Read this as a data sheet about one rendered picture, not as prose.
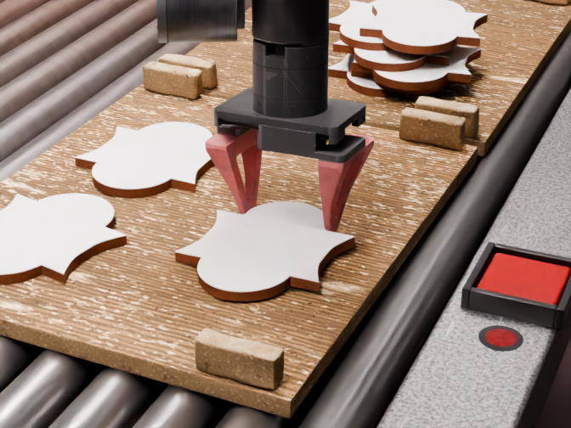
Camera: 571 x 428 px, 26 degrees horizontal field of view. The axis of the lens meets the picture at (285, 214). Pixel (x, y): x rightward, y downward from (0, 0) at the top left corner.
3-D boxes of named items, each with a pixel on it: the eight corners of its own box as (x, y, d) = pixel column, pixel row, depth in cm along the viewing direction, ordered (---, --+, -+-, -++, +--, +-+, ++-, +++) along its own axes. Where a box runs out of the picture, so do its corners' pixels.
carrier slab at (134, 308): (477, 161, 112) (478, 145, 112) (291, 420, 80) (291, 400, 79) (143, 97, 125) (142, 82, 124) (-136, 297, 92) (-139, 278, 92)
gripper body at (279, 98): (249, 109, 99) (248, 18, 96) (367, 126, 95) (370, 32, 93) (211, 132, 94) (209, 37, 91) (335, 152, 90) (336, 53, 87)
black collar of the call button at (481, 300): (582, 278, 96) (585, 260, 95) (562, 330, 90) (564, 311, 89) (486, 259, 98) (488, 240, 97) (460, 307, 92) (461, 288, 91)
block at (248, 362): (285, 380, 81) (285, 345, 80) (274, 396, 79) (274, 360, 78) (206, 357, 83) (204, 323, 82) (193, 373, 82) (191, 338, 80)
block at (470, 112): (479, 132, 114) (481, 104, 113) (473, 139, 113) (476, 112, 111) (417, 121, 116) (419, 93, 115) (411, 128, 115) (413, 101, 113)
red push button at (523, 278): (570, 282, 95) (572, 267, 95) (552, 322, 90) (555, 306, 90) (494, 266, 97) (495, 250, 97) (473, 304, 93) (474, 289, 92)
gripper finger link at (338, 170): (291, 209, 101) (292, 99, 98) (374, 223, 98) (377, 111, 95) (255, 239, 96) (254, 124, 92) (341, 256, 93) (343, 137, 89)
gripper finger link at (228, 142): (243, 199, 103) (242, 92, 99) (322, 214, 100) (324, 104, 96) (204, 229, 97) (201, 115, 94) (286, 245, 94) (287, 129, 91)
